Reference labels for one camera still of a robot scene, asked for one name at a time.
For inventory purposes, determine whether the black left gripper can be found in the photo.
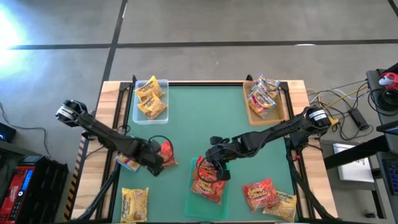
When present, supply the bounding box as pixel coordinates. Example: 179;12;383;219
133;138;165;177

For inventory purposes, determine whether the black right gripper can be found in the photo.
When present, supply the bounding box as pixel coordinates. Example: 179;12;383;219
205;136;242;182

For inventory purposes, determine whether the yellow Maruchan noodle pack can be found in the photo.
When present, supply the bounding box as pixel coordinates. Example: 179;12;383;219
134;75;165;102
262;190;298;223
120;187;150;223
136;92;168;121

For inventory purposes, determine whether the green plastic bin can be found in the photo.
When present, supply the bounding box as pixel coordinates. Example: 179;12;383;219
184;157;230;220

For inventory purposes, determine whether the clear plastic bin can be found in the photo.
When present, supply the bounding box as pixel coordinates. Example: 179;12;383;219
132;79;170;125

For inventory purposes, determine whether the green table mat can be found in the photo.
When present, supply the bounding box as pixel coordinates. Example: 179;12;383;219
111;85;299;223

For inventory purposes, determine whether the tan wooden bin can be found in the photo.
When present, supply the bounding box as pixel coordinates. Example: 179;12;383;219
242;80;287;126

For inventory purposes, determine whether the yellow-black hazard strip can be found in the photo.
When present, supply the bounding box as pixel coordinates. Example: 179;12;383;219
63;136;86;222

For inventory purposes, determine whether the black crate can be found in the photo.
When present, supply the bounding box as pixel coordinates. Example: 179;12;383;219
32;157;70;224

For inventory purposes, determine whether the white board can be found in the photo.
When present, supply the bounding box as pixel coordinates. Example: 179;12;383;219
333;142;376;191

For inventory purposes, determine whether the black cart leg bar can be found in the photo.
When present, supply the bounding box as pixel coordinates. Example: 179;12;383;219
323;135;398;170

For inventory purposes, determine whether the black power strip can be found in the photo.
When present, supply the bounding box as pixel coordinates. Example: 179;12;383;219
347;108;371;131

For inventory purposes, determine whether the red equipment case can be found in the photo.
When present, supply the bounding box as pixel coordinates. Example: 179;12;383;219
0;164;35;224

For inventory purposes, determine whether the small black device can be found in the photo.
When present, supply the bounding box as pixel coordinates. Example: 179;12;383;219
0;122;17;144

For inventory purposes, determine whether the dark keypad panel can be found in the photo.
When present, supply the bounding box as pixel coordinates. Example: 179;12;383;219
381;152;398;195

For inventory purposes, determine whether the black laptop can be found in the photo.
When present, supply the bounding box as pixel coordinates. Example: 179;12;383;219
376;123;398;138

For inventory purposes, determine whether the grey cart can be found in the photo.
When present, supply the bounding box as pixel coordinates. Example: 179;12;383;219
366;62;398;224

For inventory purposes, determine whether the red and white object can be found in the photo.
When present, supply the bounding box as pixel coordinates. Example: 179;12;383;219
378;72;398;91

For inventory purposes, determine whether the black aluminium frame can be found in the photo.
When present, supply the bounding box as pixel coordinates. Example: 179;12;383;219
70;74;339;223

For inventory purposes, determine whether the yellow cable with connector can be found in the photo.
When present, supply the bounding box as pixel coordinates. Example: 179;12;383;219
323;88;369;128

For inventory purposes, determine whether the coiled black cable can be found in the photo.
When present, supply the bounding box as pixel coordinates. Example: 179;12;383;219
368;88;398;113

